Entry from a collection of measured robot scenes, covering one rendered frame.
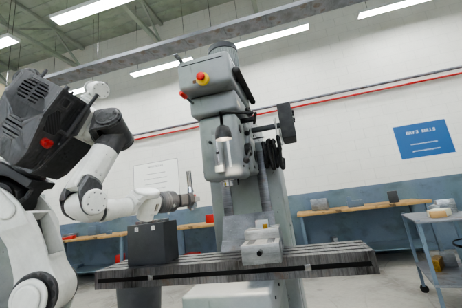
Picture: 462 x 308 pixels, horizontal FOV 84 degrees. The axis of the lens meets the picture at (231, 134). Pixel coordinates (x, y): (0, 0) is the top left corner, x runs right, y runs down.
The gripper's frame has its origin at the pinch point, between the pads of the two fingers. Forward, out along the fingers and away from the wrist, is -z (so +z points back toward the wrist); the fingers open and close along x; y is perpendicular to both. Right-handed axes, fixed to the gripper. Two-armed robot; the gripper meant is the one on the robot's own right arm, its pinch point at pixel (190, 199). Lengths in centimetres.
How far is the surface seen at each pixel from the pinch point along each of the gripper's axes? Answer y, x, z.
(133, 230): 11.0, 33.8, 8.8
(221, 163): -14.2, -17.6, -3.6
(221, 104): -42.6, -20.9, -5.0
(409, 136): -79, -84, -498
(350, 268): 33, -59, -22
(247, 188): -4, 1, -50
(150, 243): 17.5, 24.0, 5.9
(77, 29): -496, 548, -162
